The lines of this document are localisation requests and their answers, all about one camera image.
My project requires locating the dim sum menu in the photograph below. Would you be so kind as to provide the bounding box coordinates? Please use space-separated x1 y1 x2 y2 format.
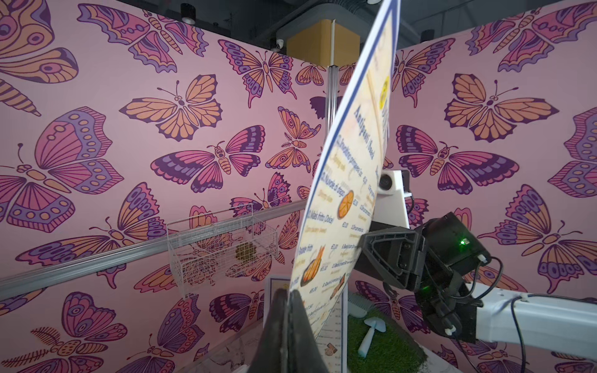
289 1 401 337
261 275 349 373

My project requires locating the green artificial grass mat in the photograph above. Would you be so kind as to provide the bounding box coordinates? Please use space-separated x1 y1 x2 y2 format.
347 292 427 372

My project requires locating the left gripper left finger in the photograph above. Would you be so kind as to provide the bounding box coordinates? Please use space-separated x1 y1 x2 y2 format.
248 288 289 373

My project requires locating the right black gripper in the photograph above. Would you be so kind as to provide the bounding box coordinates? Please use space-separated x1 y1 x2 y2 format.
356 227 448 293

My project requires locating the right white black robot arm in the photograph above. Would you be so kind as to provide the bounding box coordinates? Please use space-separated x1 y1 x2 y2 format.
356 213 596 360

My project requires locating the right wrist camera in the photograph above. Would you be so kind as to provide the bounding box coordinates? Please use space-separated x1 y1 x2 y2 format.
373 169 412 228

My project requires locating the green yellow item in basket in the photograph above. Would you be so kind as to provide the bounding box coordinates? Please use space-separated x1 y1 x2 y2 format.
235 241 257 264

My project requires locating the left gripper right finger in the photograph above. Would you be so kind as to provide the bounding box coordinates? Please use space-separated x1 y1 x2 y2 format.
286 290 328 373

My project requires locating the white wire wall basket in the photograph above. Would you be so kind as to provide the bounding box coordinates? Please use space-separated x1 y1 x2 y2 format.
166 204 285 298

